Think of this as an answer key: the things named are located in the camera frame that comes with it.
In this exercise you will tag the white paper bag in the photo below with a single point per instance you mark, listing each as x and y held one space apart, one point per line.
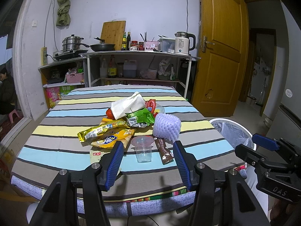
127 105

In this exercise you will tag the brown chocolate wrapper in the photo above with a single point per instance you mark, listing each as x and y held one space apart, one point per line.
165 154

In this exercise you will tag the green snack bag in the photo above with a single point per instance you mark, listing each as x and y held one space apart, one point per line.
140 119

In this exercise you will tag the pink utensil holder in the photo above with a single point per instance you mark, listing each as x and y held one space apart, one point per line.
151 45

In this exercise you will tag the wooden cutting board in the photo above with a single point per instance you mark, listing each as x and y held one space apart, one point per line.
112 33

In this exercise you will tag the yellow chip bag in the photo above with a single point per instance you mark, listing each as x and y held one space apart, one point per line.
108 139

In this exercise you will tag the red lid sauce jar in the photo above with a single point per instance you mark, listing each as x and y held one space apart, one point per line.
134 46

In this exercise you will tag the green glass bottle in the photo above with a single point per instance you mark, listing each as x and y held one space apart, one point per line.
124 42

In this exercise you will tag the white oil jug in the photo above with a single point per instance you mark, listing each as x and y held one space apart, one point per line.
130 68

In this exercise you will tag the white metal shelf rack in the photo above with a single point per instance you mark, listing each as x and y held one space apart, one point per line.
89 55

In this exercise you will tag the beige paper packet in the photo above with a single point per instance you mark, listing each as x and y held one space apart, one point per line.
96 154

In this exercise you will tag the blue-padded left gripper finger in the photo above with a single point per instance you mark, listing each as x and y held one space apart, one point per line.
110 164
186 165

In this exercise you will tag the stainless steel steamer pot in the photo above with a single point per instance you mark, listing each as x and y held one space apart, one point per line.
71 42

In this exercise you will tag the yellow label oil bottle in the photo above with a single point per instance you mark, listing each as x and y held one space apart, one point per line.
112 67

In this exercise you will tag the black induction cooker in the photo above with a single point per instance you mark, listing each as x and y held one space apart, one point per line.
60 55

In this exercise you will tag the wooden side shelf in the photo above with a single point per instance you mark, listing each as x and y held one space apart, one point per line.
53 77

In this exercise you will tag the dark sauce bottle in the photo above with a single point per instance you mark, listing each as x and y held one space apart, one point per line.
128 41

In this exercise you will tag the clear plastic cup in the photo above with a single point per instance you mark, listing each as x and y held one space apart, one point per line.
143 148

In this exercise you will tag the wooden door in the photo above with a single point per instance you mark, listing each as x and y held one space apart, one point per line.
224 36

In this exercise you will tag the power strip on wall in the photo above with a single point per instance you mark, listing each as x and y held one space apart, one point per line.
44 60

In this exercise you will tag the black frying pan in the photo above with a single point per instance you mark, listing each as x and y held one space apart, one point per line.
101 46

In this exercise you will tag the gold snack wrapper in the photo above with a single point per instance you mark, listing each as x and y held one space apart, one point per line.
98 131

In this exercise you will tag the red plastic bag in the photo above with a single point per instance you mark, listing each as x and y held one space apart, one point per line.
150 105

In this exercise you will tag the white trash bin with liner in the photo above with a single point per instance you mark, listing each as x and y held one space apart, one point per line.
233 132

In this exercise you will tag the white foam fruit net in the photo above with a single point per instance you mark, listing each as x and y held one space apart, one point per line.
167 127

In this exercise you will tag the green hanging cloth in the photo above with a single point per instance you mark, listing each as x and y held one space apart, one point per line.
63 18

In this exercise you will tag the clear plastic storage box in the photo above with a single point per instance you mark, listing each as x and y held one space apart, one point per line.
166 45

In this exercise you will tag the pink plastic basket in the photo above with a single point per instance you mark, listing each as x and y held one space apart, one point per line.
75 78

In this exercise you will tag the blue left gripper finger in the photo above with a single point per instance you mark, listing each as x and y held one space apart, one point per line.
265 142

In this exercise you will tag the white electric kettle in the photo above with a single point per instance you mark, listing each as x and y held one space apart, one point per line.
184 43

